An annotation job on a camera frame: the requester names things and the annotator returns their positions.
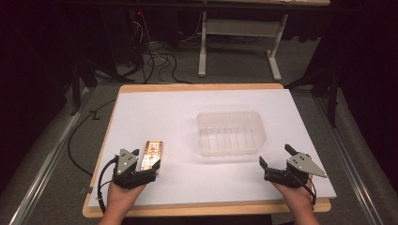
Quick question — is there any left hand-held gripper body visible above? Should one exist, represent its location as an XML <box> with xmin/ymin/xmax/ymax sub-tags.
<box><xmin>112</xmin><ymin>148</ymin><xmax>157</xmax><ymax>190</ymax></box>

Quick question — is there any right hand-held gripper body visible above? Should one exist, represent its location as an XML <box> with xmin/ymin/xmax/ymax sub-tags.
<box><xmin>264</xmin><ymin>151</ymin><xmax>329</xmax><ymax>189</ymax></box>

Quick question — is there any shiny orange snack packet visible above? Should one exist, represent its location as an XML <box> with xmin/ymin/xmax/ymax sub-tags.
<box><xmin>140</xmin><ymin>140</ymin><xmax>164</xmax><ymax>176</ymax></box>

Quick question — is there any clear plastic container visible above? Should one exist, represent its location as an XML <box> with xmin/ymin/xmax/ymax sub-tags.
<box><xmin>195</xmin><ymin>110</ymin><xmax>268</xmax><ymax>157</ymax></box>

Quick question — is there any person's right hand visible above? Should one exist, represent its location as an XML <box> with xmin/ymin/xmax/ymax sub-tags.
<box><xmin>271</xmin><ymin>173</ymin><xmax>314</xmax><ymax>216</ymax></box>

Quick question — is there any person's left hand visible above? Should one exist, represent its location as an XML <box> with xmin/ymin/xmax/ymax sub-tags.
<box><xmin>106</xmin><ymin>180</ymin><xmax>147</xmax><ymax>218</ymax></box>

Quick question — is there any white board sheet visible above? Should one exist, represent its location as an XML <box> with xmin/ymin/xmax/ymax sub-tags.
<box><xmin>87</xmin><ymin>88</ymin><xmax>338</xmax><ymax>209</ymax></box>

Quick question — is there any black metal stand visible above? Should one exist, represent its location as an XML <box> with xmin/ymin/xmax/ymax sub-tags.
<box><xmin>283</xmin><ymin>59</ymin><xmax>342</xmax><ymax>129</ymax></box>
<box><xmin>69</xmin><ymin>46</ymin><xmax>98</xmax><ymax>117</ymax></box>

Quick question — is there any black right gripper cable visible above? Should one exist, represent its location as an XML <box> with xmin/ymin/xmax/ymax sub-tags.
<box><xmin>293</xmin><ymin>174</ymin><xmax>317</xmax><ymax>207</ymax></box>

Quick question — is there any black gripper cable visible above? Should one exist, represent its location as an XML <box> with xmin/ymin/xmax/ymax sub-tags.
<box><xmin>293</xmin><ymin>174</ymin><xmax>317</xmax><ymax>207</ymax></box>
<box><xmin>96</xmin><ymin>156</ymin><xmax>120</xmax><ymax>215</ymax></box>

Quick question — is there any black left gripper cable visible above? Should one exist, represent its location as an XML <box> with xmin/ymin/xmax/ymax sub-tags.
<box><xmin>96</xmin><ymin>156</ymin><xmax>120</xmax><ymax>215</ymax></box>

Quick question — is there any metal floor rail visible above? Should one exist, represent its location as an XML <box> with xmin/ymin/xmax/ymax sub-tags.
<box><xmin>8</xmin><ymin>86</ymin><xmax>92</xmax><ymax>225</ymax></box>
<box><xmin>314</xmin><ymin>92</ymin><xmax>387</xmax><ymax>225</ymax></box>

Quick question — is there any black floor cable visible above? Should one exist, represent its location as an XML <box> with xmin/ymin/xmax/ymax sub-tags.
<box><xmin>67</xmin><ymin>97</ymin><xmax>117</xmax><ymax>177</ymax></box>

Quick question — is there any tangle of cables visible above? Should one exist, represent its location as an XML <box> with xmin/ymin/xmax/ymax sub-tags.
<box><xmin>124</xmin><ymin>10</ymin><xmax>193</xmax><ymax>85</ymax></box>

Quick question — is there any white metal table frame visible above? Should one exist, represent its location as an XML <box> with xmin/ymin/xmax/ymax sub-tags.
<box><xmin>197</xmin><ymin>10</ymin><xmax>289</xmax><ymax>83</ymax></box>

